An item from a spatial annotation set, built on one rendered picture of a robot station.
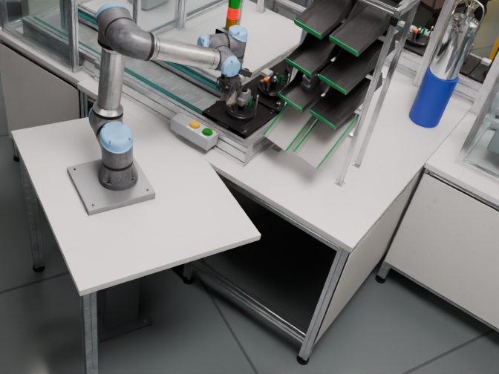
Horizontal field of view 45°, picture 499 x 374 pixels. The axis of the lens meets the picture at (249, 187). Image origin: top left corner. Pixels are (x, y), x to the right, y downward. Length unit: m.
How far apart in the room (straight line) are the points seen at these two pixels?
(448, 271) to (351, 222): 0.90
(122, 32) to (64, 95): 1.14
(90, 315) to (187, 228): 0.47
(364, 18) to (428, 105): 0.91
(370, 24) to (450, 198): 1.05
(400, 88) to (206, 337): 1.66
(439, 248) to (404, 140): 0.57
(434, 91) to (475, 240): 0.73
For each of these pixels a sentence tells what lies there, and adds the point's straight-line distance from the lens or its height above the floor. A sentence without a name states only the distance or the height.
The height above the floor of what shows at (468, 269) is 0.41.
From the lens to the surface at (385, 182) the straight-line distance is 2.73.
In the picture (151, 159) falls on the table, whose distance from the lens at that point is 2.57.
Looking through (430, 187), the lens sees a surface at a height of 0.74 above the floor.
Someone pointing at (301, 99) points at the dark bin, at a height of 1.21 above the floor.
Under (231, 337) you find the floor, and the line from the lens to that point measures 3.06.
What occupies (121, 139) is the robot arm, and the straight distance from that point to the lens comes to 2.26.
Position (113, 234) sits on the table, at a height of 0.86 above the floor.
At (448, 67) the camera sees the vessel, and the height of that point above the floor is 1.20.
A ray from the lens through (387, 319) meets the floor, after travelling 3.35.
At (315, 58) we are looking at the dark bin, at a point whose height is 1.38.
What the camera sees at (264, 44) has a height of 0.86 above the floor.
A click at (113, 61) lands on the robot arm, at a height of 1.35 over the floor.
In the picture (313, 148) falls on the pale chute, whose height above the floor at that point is 1.03.
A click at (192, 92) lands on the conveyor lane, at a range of 2.90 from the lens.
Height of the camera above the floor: 2.52
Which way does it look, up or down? 41 degrees down
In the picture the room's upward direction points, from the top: 12 degrees clockwise
